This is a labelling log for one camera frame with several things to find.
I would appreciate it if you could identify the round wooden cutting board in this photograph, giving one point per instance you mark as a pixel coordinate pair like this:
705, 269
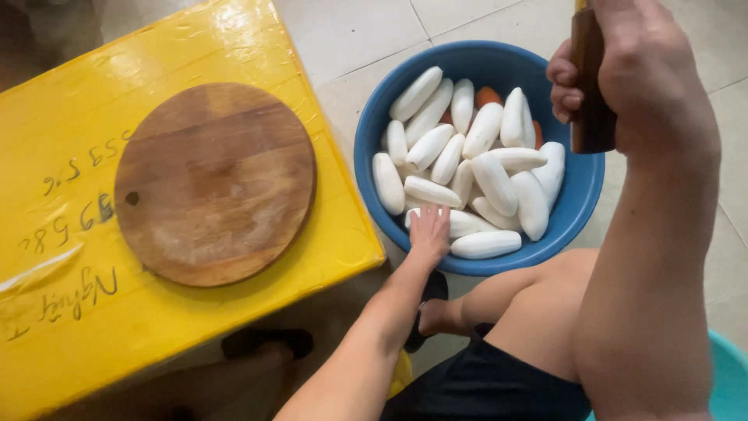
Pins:
216, 187

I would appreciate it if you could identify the person's right hand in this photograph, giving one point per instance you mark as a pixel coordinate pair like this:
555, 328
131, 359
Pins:
654, 76

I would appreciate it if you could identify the person's left hand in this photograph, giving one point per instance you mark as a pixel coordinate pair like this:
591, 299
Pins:
429, 240

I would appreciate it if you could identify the person's right leg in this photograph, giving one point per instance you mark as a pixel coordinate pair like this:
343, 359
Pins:
526, 310

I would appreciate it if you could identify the pile of peeled white radishes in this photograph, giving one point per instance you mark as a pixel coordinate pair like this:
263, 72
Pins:
494, 181

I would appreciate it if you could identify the orange carrot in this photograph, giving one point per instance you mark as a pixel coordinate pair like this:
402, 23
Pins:
446, 117
537, 135
487, 96

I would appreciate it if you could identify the person's right fingers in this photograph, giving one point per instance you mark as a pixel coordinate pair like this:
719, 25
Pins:
562, 82

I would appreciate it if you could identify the blue plastic basin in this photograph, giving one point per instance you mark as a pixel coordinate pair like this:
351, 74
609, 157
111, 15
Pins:
575, 193

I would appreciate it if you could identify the yellow plastic-wrapped box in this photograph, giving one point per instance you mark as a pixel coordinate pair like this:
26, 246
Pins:
58, 146

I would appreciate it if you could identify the black shorts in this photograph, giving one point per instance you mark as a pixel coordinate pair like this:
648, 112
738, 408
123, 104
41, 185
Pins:
485, 386

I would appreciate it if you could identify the person's left fingers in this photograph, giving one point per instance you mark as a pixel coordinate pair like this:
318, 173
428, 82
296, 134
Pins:
428, 216

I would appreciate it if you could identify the yellow plastic stool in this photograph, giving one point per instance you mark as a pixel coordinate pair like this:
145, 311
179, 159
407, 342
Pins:
401, 374

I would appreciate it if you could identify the black sandal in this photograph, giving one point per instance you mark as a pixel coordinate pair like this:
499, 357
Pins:
245, 344
435, 286

